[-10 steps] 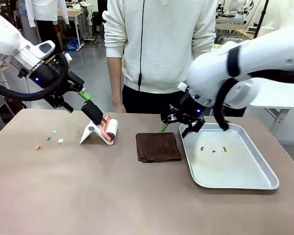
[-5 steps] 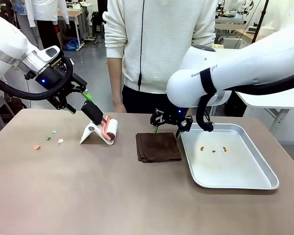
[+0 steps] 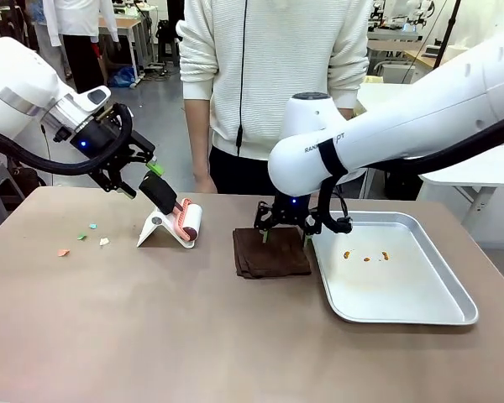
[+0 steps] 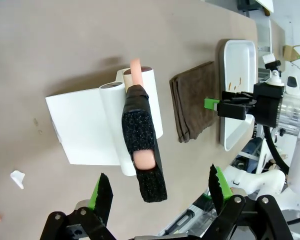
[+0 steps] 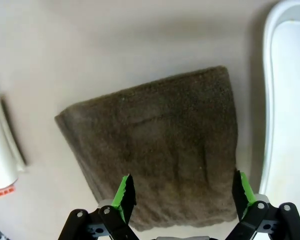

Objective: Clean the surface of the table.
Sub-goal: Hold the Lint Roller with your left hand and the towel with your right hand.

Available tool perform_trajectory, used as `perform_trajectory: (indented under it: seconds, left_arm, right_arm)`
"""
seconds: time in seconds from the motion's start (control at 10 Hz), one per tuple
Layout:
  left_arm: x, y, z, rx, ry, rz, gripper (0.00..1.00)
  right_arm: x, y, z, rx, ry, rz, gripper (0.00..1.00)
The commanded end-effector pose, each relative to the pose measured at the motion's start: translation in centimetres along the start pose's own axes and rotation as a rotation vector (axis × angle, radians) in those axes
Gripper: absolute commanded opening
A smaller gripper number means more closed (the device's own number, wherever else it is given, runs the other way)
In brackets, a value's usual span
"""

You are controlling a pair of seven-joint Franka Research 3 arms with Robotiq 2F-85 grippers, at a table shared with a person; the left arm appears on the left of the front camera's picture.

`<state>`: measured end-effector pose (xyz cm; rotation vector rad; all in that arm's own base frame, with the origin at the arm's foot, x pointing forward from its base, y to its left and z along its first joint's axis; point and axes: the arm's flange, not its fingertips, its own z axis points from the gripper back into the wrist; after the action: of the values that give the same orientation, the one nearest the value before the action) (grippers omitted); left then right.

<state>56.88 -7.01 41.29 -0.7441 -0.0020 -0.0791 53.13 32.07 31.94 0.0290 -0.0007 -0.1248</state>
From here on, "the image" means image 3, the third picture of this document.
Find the person's black trousers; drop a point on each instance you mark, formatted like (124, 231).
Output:
(239, 176)

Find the background person white shirt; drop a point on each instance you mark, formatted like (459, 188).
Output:
(82, 25)

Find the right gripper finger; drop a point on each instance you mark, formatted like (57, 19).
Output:
(311, 224)
(262, 218)

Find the person's right forearm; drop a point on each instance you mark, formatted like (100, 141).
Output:
(198, 134)

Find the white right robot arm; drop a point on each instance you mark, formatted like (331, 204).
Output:
(403, 117)

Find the person's left forearm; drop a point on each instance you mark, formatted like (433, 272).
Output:
(345, 113)

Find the orange paper scrap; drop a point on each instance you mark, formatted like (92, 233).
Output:
(63, 252)

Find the silver metal tray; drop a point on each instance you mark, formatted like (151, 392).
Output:
(395, 289)

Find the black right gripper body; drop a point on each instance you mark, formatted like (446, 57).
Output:
(292, 207)

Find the dark brown cloth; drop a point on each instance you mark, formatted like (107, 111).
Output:
(269, 258)

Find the dark brown bag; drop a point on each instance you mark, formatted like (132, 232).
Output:
(27, 180)

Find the blue plastic bag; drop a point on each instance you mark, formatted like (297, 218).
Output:
(122, 77)

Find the person's white knit sweater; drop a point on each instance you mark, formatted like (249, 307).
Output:
(277, 63)

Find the black tripod pole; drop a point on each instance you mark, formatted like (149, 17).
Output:
(445, 38)

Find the cream paper scrap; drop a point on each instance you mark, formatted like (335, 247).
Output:
(104, 241)

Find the background wooden top desk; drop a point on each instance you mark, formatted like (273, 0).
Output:
(128, 29)

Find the yellow cardboard box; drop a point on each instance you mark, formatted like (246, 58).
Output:
(371, 80)

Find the white side table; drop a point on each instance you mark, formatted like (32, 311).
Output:
(479, 172)

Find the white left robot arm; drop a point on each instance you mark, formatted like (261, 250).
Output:
(17, 84)

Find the white folded roller stand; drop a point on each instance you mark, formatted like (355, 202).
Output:
(151, 228)

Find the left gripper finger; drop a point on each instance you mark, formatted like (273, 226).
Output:
(155, 165)
(113, 180)

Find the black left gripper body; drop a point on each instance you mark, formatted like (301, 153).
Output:
(109, 140)

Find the black background chair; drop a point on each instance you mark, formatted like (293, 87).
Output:
(168, 42)

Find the person's right hand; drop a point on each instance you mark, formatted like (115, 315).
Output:
(205, 184)

